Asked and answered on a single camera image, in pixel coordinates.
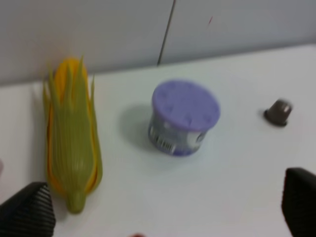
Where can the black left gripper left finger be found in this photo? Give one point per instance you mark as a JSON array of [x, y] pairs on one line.
[[28, 213]]

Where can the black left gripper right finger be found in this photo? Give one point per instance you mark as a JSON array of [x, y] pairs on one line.
[[299, 202]]

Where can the toy corn cob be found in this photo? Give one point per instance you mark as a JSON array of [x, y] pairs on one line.
[[73, 156]]

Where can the brown coffee capsule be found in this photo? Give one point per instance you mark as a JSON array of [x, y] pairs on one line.
[[279, 112]]

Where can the purple lidded air freshener can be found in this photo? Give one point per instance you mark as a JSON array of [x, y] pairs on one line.
[[183, 113]]

